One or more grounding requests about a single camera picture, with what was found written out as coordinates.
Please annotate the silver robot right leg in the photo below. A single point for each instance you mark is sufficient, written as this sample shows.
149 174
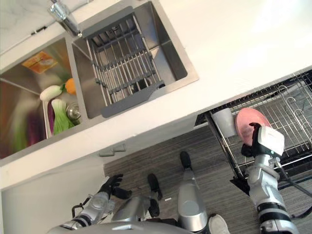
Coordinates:
189 195

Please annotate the pink round plate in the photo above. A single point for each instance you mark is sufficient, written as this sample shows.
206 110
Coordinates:
248 126

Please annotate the green bok choy toy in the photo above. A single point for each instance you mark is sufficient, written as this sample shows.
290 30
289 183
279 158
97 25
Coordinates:
61 114

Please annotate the person's white shoe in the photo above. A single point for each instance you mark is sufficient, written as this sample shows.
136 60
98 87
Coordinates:
218 224

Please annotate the silver robot torso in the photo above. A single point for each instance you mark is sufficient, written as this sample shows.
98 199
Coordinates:
114 226

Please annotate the chrome kitchen faucet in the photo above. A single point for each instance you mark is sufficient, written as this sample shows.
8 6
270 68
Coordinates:
64 17

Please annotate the white cup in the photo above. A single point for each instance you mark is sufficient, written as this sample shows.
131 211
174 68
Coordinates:
223 122

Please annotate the chrome sink drain strainer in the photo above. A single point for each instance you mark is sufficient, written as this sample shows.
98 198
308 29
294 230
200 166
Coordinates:
73 111

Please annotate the silver robot left leg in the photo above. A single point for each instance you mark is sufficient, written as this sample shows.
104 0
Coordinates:
146 202

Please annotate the white radish toy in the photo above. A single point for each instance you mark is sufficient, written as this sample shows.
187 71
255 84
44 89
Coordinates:
51 92

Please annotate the orange fruit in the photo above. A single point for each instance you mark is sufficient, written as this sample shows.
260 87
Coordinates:
71 86

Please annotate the stainless steel double sink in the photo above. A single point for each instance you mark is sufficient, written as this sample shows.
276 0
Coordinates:
92 73

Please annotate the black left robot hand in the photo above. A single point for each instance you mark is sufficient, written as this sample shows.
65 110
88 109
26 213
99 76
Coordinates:
114 185

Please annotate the orange sticker label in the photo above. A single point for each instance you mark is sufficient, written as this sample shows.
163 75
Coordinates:
39 63

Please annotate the purple eggplant toy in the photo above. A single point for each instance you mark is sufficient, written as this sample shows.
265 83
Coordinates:
50 117

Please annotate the grey sink drying rack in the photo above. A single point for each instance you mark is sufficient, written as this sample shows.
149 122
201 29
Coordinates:
124 61

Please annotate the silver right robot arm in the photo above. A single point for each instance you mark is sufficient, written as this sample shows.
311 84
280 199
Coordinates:
267 192

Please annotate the silver robot leg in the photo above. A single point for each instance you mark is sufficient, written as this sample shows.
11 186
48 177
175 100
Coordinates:
146 202
189 195

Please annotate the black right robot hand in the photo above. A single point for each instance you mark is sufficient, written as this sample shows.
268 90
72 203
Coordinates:
267 140

